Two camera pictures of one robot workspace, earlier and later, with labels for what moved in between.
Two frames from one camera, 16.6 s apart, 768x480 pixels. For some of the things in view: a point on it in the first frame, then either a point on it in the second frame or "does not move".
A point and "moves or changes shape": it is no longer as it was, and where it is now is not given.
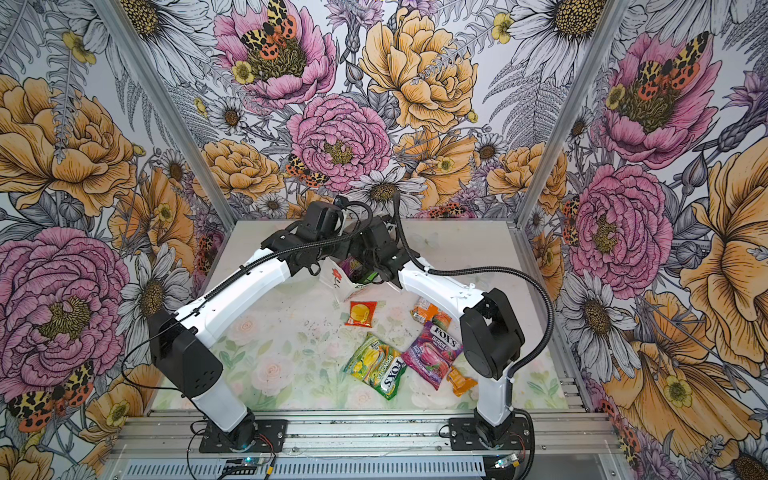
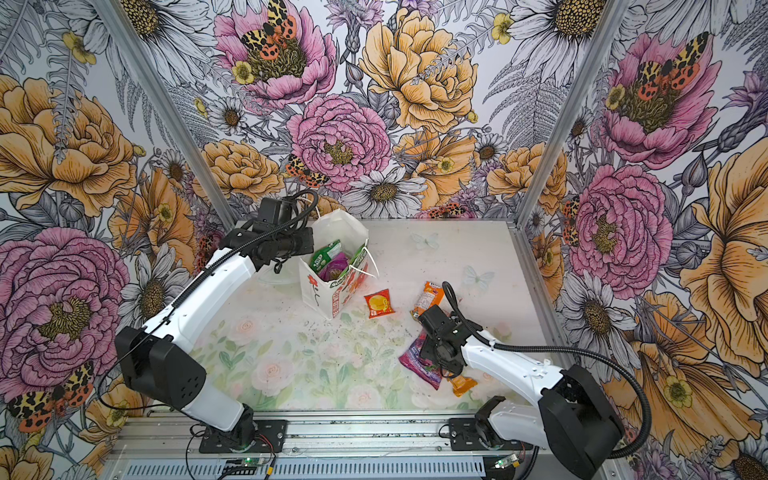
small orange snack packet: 459,382 does not move
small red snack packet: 362,314 -> 379,304
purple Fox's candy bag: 431,355 does not move
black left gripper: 342,249 -> 306,235
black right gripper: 356,242 -> 426,352
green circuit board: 242,466 does not move
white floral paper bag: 331,274 moves or changes shape
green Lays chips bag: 370,278 -> 357,259
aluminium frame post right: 604,31 does not move
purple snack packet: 353,267 -> 335,267
